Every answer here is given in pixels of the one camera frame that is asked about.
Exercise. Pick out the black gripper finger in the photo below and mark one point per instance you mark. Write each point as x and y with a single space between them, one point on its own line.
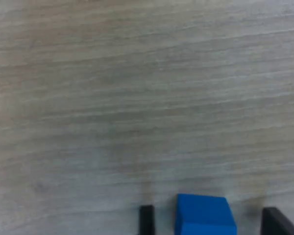
146 220
274 224

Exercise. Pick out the blue cube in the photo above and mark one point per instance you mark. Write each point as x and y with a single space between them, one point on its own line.
203 215

